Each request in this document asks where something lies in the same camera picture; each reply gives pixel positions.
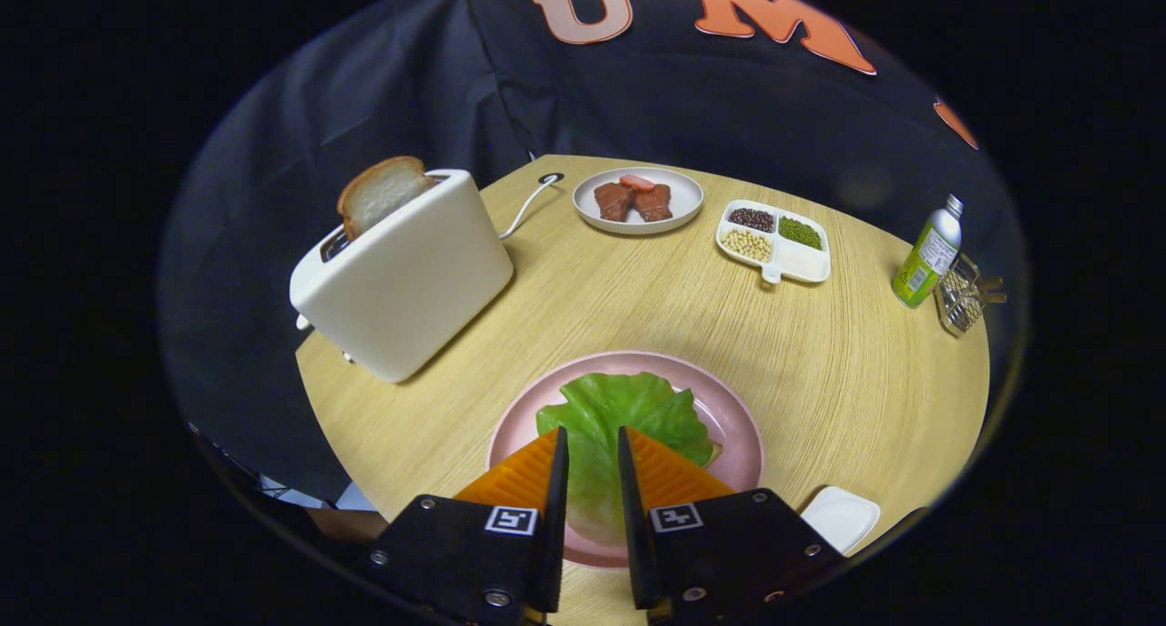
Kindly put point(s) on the pile of dark red beans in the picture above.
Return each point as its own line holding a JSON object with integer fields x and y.
{"x": 751, "y": 220}

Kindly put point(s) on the green lettuce leaf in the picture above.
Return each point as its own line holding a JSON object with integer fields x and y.
{"x": 619, "y": 403}

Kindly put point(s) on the pile of green beans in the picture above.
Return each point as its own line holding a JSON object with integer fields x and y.
{"x": 800, "y": 232}

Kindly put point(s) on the white toaster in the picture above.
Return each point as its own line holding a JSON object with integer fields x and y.
{"x": 410, "y": 280}

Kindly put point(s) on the pink sausage slice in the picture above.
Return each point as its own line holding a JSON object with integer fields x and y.
{"x": 638, "y": 182}

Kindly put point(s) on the round white plate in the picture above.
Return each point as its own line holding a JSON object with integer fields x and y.
{"x": 688, "y": 198}

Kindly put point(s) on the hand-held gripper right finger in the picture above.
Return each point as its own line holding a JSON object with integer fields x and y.
{"x": 633, "y": 535}

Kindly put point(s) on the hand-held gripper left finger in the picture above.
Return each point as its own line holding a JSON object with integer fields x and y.
{"x": 553, "y": 535}

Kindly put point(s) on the brown meat piece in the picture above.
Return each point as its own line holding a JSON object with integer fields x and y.
{"x": 653, "y": 205}
{"x": 613, "y": 202}

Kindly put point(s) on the green label metal bottle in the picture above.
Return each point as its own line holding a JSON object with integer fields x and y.
{"x": 925, "y": 261}

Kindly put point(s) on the pink plate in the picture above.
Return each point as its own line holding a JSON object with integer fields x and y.
{"x": 729, "y": 416}

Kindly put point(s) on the pile of yellow soybeans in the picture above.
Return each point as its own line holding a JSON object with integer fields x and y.
{"x": 747, "y": 245}

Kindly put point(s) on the black backdrop cloth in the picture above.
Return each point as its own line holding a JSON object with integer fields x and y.
{"x": 364, "y": 88}

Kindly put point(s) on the brown-crust bread slice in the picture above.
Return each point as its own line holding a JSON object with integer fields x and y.
{"x": 383, "y": 193}

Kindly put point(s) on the white divided dish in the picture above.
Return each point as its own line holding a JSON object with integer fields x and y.
{"x": 802, "y": 261}

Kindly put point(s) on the small white plate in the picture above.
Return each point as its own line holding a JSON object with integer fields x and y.
{"x": 843, "y": 517}

